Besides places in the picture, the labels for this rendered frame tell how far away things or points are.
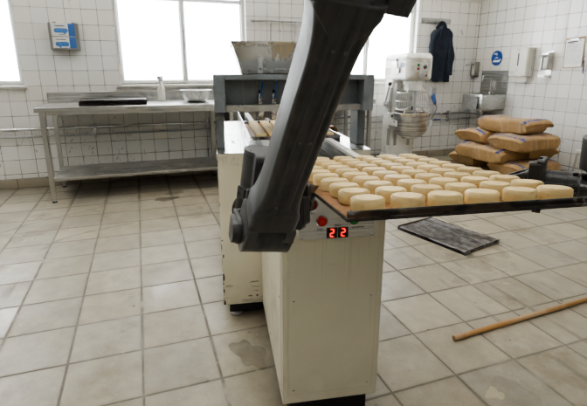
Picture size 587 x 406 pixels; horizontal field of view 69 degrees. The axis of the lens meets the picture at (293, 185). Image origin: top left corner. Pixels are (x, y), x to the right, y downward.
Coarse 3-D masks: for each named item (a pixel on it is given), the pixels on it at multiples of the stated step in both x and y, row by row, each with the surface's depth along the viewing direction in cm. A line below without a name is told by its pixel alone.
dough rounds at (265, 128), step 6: (252, 120) 243; (264, 120) 243; (246, 126) 236; (252, 126) 220; (258, 126) 220; (264, 126) 221; (270, 126) 220; (252, 132) 212; (258, 132) 198; (264, 132) 198; (270, 132) 199; (330, 132) 198
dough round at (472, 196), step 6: (468, 192) 65; (474, 192) 64; (480, 192) 64; (486, 192) 64; (492, 192) 64; (498, 192) 64; (468, 198) 65; (474, 198) 64; (480, 198) 63; (486, 198) 63; (492, 198) 63; (498, 198) 64
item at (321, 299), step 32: (384, 224) 136; (288, 256) 133; (320, 256) 135; (352, 256) 137; (288, 288) 136; (320, 288) 138; (352, 288) 140; (288, 320) 139; (320, 320) 141; (352, 320) 143; (288, 352) 142; (320, 352) 144; (352, 352) 146; (288, 384) 146; (320, 384) 148; (352, 384) 150
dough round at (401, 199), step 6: (402, 192) 65; (408, 192) 65; (390, 198) 63; (396, 198) 62; (402, 198) 61; (408, 198) 61; (414, 198) 61; (420, 198) 62; (390, 204) 63; (396, 204) 62; (402, 204) 61; (408, 204) 61; (414, 204) 61; (420, 204) 61
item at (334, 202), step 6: (318, 186) 83; (318, 192) 77; (324, 192) 76; (324, 198) 71; (330, 198) 71; (336, 198) 71; (330, 204) 67; (336, 204) 67; (342, 204) 67; (426, 204) 66; (342, 210) 63; (348, 210) 63
